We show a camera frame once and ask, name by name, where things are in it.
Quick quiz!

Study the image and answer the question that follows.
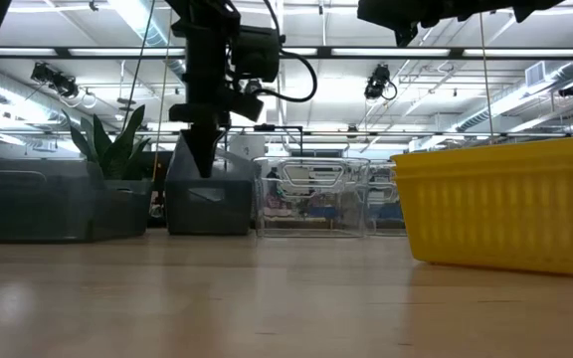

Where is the thin black hanging cable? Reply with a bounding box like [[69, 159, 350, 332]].
[[120, 0, 157, 131]]

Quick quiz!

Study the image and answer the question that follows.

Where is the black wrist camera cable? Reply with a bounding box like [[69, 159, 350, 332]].
[[254, 0, 318, 104]]

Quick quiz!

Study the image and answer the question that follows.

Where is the green snake plant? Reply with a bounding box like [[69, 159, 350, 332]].
[[62, 103, 152, 181]]

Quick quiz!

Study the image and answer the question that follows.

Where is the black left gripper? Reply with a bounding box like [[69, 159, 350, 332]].
[[169, 0, 266, 179]]

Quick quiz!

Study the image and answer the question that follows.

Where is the black hanging camera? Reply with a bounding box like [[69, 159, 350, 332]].
[[363, 63, 398, 101], [30, 62, 80, 99]]

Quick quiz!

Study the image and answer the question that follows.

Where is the yellow plastic basket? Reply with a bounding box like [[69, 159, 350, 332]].
[[394, 171, 573, 276], [390, 136, 573, 165], [393, 161, 573, 176]]

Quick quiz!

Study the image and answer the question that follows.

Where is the black overhead frame beam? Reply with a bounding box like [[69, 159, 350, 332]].
[[0, 45, 573, 62]]

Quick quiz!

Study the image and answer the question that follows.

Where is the black background frame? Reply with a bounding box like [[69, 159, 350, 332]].
[[226, 123, 304, 156]]

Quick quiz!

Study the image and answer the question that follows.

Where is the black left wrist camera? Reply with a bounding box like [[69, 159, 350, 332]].
[[231, 25, 282, 84]]

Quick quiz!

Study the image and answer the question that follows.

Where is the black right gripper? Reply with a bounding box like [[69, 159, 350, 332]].
[[357, 0, 496, 47]]

